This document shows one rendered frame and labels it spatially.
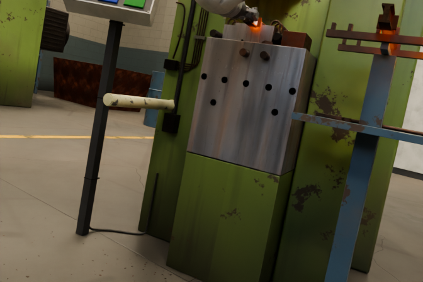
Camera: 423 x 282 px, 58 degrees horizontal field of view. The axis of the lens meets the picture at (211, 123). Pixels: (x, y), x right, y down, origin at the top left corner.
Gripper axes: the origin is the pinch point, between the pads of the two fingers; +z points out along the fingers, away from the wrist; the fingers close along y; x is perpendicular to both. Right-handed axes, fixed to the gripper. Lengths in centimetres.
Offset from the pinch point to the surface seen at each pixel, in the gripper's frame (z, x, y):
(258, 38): 5.0, -5.8, 2.3
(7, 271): -46, -99, -52
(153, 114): 376, -91, -277
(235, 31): 5.0, -4.2, -7.6
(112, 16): -12, -6, -52
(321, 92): 18.5, -21.4, 26.9
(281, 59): -1.2, -13.0, 14.3
